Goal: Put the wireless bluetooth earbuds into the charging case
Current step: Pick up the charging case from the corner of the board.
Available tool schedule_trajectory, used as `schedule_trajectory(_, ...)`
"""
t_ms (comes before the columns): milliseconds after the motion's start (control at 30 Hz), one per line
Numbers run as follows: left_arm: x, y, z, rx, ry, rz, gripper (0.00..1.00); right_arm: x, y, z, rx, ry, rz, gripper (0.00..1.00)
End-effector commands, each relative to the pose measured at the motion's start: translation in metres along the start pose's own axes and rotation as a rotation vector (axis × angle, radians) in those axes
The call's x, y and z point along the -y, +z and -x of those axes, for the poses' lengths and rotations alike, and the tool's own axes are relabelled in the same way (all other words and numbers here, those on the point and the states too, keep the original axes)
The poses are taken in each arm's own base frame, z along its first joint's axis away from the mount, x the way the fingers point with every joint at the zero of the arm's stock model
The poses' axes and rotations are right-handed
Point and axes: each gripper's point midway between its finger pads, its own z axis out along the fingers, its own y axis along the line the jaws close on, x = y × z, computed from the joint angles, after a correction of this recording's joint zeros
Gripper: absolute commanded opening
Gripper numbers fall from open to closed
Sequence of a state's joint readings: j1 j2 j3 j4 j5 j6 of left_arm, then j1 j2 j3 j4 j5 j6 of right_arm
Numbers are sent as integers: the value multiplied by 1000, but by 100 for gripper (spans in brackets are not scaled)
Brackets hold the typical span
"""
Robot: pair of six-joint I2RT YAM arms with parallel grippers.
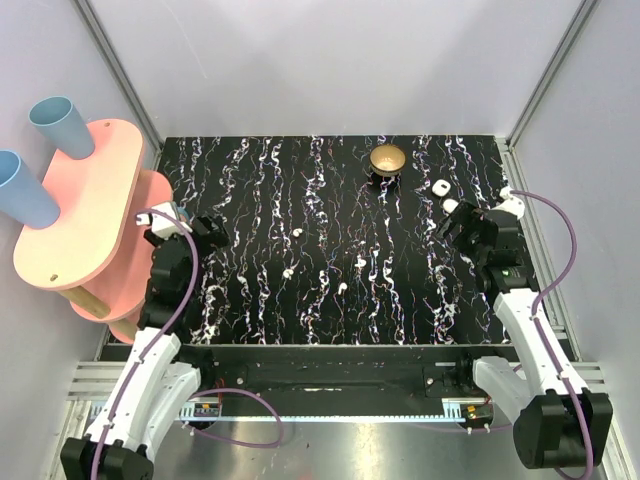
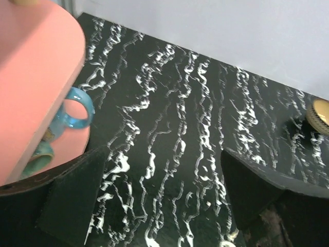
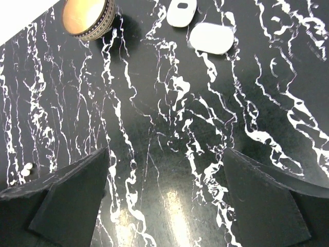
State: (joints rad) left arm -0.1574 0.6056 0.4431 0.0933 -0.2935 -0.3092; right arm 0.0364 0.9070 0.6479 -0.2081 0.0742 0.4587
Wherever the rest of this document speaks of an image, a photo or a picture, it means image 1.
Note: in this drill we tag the gold bowl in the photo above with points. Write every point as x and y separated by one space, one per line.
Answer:
387 160

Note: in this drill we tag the small white square case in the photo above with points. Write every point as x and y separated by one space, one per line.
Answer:
441 188

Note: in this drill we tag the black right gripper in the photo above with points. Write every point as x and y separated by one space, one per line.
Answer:
465 214

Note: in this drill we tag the pink two-tier shelf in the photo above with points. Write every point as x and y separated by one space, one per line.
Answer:
95 255

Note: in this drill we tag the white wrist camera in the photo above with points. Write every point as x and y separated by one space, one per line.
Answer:
510 203
165 219

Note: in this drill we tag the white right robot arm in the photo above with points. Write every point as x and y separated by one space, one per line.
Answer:
557 421

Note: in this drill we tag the black marbled mat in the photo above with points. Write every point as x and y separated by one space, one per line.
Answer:
415 288

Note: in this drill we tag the blue cup front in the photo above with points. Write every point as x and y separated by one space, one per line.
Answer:
23 197

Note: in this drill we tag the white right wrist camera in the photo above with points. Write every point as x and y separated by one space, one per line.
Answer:
510 203

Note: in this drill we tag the blue cup rear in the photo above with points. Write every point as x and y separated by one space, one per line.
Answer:
59 121

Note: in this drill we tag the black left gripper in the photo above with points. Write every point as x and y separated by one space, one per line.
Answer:
197 234

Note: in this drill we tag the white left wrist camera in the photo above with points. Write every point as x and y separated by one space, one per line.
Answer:
165 219

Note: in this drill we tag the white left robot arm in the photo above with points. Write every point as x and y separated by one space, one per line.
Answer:
159 376

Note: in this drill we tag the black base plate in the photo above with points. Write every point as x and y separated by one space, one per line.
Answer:
431 370

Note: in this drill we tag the blue cup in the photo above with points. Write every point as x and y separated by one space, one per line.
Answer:
59 121
23 197

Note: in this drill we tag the white oval charging case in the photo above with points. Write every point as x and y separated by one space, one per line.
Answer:
449 205

